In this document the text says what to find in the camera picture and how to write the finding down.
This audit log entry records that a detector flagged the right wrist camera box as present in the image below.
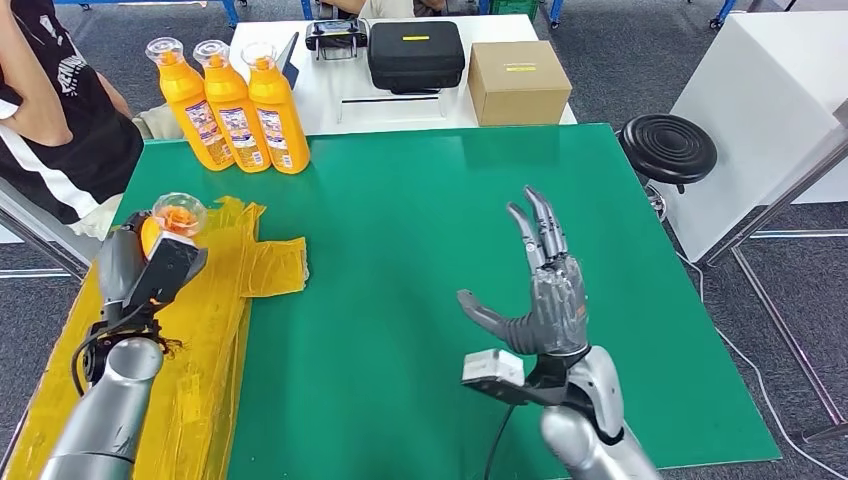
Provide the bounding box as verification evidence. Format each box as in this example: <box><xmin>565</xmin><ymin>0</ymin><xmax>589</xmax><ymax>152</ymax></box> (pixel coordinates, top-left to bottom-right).
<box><xmin>461</xmin><ymin>349</ymin><xmax>571</xmax><ymax>407</ymax></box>

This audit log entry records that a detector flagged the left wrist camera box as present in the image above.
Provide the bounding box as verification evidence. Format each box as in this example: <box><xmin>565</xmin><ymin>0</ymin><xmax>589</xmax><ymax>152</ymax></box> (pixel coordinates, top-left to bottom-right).
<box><xmin>125</xmin><ymin>230</ymin><xmax>200</xmax><ymax>313</ymax></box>

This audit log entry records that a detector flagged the orange detergent bottle clear cap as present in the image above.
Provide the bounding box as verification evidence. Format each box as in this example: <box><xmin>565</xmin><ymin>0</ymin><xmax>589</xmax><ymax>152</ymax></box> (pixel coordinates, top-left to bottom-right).
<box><xmin>139</xmin><ymin>192</ymin><xmax>209</xmax><ymax>260</ymax></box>
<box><xmin>192</xmin><ymin>39</ymin><xmax>272</xmax><ymax>175</ymax></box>
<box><xmin>240</xmin><ymin>41</ymin><xmax>311</xmax><ymax>176</ymax></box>
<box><xmin>145</xmin><ymin>37</ymin><xmax>234</xmax><ymax>172</ymax></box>

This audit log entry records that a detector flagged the cardboard box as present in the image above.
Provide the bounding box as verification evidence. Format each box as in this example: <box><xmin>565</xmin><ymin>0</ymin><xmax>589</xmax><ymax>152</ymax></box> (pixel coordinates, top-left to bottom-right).
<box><xmin>467</xmin><ymin>40</ymin><xmax>573</xmax><ymax>128</ymax></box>

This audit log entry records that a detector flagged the black carrying case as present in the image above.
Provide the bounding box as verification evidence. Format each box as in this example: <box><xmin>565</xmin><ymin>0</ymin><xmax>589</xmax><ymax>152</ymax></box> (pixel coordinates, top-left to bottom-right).
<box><xmin>366</xmin><ymin>21</ymin><xmax>466</xmax><ymax>95</ymax></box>

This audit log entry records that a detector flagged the black remote controller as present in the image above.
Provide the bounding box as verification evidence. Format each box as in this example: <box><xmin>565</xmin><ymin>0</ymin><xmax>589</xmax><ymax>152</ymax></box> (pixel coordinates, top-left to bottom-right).
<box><xmin>305</xmin><ymin>18</ymin><xmax>369</xmax><ymax>62</ymax></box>

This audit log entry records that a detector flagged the blue folio tablet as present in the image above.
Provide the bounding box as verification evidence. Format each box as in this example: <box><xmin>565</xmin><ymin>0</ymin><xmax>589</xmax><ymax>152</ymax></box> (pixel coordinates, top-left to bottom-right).
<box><xmin>276</xmin><ymin>31</ymin><xmax>301</xmax><ymax>91</ymax></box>

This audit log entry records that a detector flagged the green plastic crate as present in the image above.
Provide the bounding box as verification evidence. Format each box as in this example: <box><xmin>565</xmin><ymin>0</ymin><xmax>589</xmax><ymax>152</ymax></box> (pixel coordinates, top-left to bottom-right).
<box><xmin>490</xmin><ymin>0</ymin><xmax>541</xmax><ymax>20</ymax></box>

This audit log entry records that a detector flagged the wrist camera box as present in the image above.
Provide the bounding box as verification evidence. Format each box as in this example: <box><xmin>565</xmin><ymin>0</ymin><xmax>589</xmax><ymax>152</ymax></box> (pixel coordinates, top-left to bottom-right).
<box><xmin>125</xmin><ymin>230</ymin><xmax>200</xmax><ymax>313</ymax></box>
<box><xmin>461</xmin><ymin>349</ymin><xmax>571</xmax><ymax>407</ymax></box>

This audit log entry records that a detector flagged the white cable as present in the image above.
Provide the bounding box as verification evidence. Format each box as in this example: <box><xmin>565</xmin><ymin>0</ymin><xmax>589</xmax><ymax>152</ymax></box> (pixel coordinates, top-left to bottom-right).
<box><xmin>672</xmin><ymin>241</ymin><xmax>848</xmax><ymax>480</ymax></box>

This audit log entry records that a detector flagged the black round stool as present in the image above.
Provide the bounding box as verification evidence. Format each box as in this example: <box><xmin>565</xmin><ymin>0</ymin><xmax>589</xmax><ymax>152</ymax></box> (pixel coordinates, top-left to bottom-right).
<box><xmin>617</xmin><ymin>113</ymin><xmax>719</xmax><ymax>195</ymax></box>

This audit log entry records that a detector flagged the yellow taped plastic sheet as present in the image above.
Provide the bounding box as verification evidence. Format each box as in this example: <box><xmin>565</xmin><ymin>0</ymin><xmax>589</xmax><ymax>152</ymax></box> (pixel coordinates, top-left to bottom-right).
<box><xmin>3</xmin><ymin>195</ymin><xmax>310</xmax><ymax>480</ymax></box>

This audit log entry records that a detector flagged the clear plastic film wrap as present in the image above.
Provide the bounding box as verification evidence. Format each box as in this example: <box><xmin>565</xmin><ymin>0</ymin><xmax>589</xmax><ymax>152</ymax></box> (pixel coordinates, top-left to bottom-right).
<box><xmin>529</xmin><ymin>258</ymin><xmax>590</xmax><ymax>352</ymax></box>

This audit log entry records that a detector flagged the white cabinet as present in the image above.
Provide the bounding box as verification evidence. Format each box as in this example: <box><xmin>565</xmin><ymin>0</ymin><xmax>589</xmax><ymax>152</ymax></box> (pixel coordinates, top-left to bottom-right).
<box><xmin>655</xmin><ymin>7</ymin><xmax>848</xmax><ymax>263</ymax></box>

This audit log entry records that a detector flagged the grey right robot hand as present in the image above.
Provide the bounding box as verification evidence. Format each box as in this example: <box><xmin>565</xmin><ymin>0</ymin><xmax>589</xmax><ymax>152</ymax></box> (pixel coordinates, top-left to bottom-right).
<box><xmin>457</xmin><ymin>186</ymin><xmax>591</xmax><ymax>357</ymax></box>

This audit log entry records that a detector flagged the white table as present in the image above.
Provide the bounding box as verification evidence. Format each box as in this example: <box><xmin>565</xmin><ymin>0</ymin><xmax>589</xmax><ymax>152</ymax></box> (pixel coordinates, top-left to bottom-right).
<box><xmin>228</xmin><ymin>14</ymin><xmax>578</xmax><ymax>139</ymax></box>

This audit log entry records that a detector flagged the person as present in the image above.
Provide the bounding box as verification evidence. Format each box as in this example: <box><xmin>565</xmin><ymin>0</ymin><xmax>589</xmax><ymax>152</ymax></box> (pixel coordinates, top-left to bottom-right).
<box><xmin>317</xmin><ymin>0</ymin><xmax>448</xmax><ymax>19</ymax></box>
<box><xmin>0</xmin><ymin>0</ymin><xmax>183</xmax><ymax>241</ymax></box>

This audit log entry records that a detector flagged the silver metal frame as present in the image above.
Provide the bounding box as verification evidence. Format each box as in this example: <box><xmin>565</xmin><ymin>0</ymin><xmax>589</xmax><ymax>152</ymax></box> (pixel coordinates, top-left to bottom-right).
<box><xmin>0</xmin><ymin>178</ymin><xmax>91</xmax><ymax>280</ymax></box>
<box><xmin>703</xmin><ymin>99</ymin><xmax>848</xmax><ymax>444</ymax></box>

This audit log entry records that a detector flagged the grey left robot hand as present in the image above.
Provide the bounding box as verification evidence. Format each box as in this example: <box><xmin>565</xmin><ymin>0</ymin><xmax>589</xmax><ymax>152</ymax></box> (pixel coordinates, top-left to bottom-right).
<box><xmin>97</xmin><ymin>211</ymin><xmax>208</xmax><ymax>311</ymax></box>

